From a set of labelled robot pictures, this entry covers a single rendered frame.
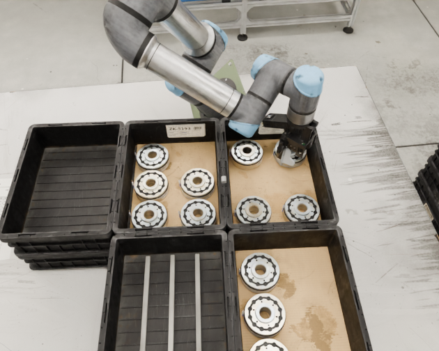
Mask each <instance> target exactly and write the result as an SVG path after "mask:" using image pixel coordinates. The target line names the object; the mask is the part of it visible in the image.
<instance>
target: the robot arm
mask: <svg viewBox="0 0 439 351"><path fill-rule="evenodd" d="M102 18H103V25H104V28H105V33H106V35H107V37H108V39H109V41H110V43H111V45H112V47H113V48H114V49H115V50H116V52H117V53H118V55H119V56H120V57H121V58H122V59H123V60H125V61H126V62H127V63H129V64H130V65H132V66H133V67H135V68H137V69H141V68H145V69H146V70H148V71H150V72H152V73H153V74H154V75H157V76H158V77H160V78H161V79H163V80H164V82H165V86H166V87H167V89H168V90H169V91H171V92H172V93H173V94H174V95H175V96H178V97H180V98H182V99H184V100H185V101H187V102H189V103H190V104H193V105H194V106H195V107H196V108H197V109H198V110H199V111H200V113H201V114H202V115H203V116H204V117H206V118H219V117H220V116H221V115H223V116H225V117H227V118H228V119H230V122H229V127H230V128H231V129H233V130H235V131H236V132H238V133H240V134H241V135H243V136H245V137H247V138H250V137H252V136H253V135H254V133H255V131H256V130H257V129H258V127H259V126H260V124H261V122H263V126H264V127H271V128H279V129H284V132H283V133H282V135H281V138H280V140H279V145H278V147H277V161H278V163H279V165H280V166H282V164H283V163H285V164H288V165H290V166H294V165H295V162H294V161H293V159H292V158H291V152H293V151H294V152H295V155H297V156H298V157H300V158H302V156H303V154H304V153H305V152H306V151H305V150H306V149H308V150H309V149H310V148H311V145H312V144H314V143H315V140H316V136H317V134H318V132H315V131H314V130H315V128H316V127H317V126H318V123H319V122H318V121H316V120H314V115H315V113H316V108H317V105H318V101H319V98H320V95H321V93H322V91H323V82H324V74H323V72H322V70H321V69H320V68H318V67H316V66H314V65H313V66H310V65H302V66H300V67H299V68H298V69H297V68H294V67H293V66H291V65H289V64H287V63H285V62H283V61H280V59H278V58H275V57H273V56H270V55H267V54H262V55H260V56H259V57H258V58H257V59H256V60H255V62H254V63H253V65H252V66H253V67H252V69H251V72H250V74H251V77H252V79H254V82H253V83H252V85H251V87H250V88H249V90H248V92H247V93H246V95H243V94H242V93H240V92H238V91H237V90H235V89H234V88H232V87H231V86H230V85H229V84H228V83H226V82H225V81H221V80H219V79H218V78H216V77H214V76H212V75H211V72H212V70H213V68H214V67H215V64H216V63H217V61H218V59H219V58H220V56H221V54H222V52H223V51H224V50H225V48H226V45H227V43H228V37H227V35H226V34H225V32H223V30H221V29H220V28H219V27H218V26H217V25H216V24H214V23H212V22H210V21H208V20H205V19H204V20H202V21H201V22H200V21H199V20H198V19H197V18H196V17H195V16H194V15H193V14H192V12H191V11H190V10H189V9H188V8H187V7H186V6H185V4H184V3H183V2H182V1H181V0H108V1H107V2H106V4H105V7H104V10H103V15H102ZM153 23H160V24H161V25H162V26H163V27H164V28H165V29H166V30H167V31H169V32H170V33H171V34H172V35H173V36H175V37H176V38H177V39H178V40H180V41H181V42H182V46H183V49H184V52H183V55H182V56H181V55H179V54H177V53H175V52H174V51H172V50H171V49H169V48H168V47H166V46H164V45H163V44H161V43H160V42H158V40H157V36H156V35H155V34H153V33H151V32H150V31H149V29H150V28H151V26H152V24H153ZM279 93H280V94H282V95H284V96H286V97H288V98H290V99H289V103H288V109H287V113H286V114H273V113H269V114H268V115H267V116H266V114H267V112H268V111H269V109H270V108H271V106H272V104H273V102H274V101H275V99H276V98H277V96H278V95H279ZM286 146H287V147H286ZM300 153H302V154H300Z"/></svg>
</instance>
